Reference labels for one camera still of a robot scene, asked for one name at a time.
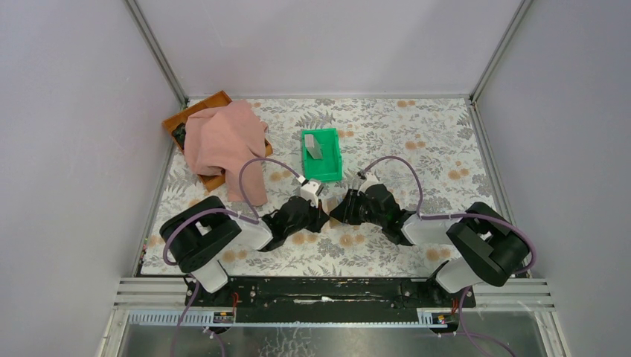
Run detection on green plastic bin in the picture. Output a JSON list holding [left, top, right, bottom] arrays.
[[301, 128, 343, 182]]

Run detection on grey card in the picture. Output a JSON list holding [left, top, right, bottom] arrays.
[[304, 134, 323, 160]]

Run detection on beige card holder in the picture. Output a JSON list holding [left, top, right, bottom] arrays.
[[322, 196, 343, 229]]

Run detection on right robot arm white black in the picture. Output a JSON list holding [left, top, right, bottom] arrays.
[[330, 184, 534, 293]]

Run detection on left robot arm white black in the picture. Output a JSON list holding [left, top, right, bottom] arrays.
[[159, 196, 330, 293]]

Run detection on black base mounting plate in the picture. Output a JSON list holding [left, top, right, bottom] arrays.
[[185, 276, 476, 318]]

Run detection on brown wooden tray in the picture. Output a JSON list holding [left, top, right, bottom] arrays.
[[162, 91, 273, 192]]

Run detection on pink cloth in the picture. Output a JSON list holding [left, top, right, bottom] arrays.
[[184, 100, 268, 206]]

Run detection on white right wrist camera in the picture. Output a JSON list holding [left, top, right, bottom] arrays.
[[358, 171, 381, 193]]

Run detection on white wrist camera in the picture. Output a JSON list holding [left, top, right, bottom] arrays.
[[358, 171, 381, 193], [300, 179, 323, 208]]

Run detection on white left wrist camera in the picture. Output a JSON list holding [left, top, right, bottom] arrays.
[[300, 179, 323, 208]]

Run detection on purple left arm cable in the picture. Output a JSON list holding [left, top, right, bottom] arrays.
[[162, 157, 307, 267]]

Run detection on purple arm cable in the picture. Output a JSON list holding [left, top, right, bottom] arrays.
[[358, 155, 537, 275], [162, 157, 307, 267]]

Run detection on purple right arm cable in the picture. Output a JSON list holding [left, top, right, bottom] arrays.
[[358, 155, 537, 275]]

